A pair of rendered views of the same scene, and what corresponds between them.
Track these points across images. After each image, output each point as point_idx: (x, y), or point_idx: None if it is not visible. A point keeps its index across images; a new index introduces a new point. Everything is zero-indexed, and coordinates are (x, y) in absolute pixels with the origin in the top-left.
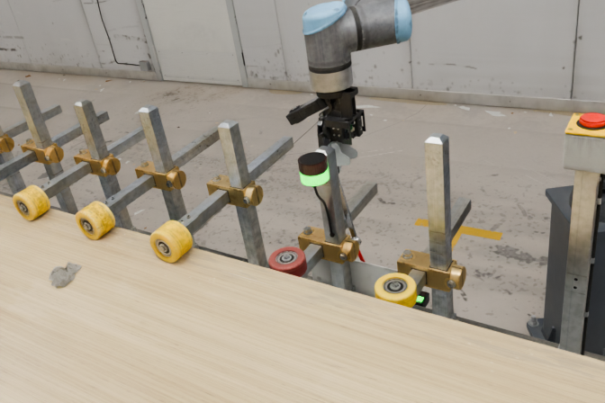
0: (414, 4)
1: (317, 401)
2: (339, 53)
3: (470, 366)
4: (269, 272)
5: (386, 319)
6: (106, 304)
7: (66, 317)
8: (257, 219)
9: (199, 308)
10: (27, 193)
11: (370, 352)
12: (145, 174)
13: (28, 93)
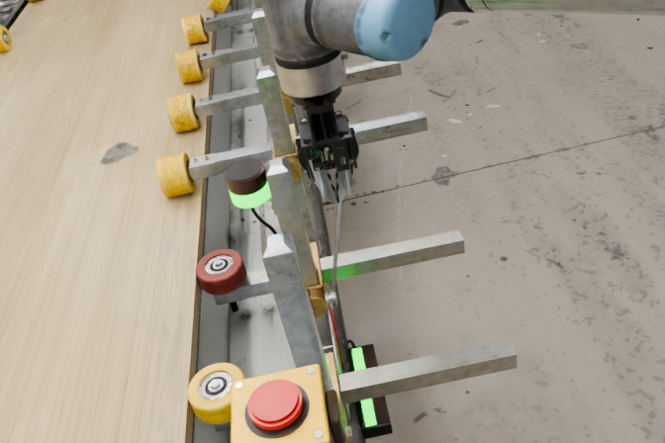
0: None
1: (6, 429)
2: (288, 43)
3: None
4: (190, 268)
5: (153, 412)
6: (92, 202)
7: (67, 193)
8: (304, 198)
9: (110, 259)
10: (181, 56)
11: (92, 430)
12: None
13: None
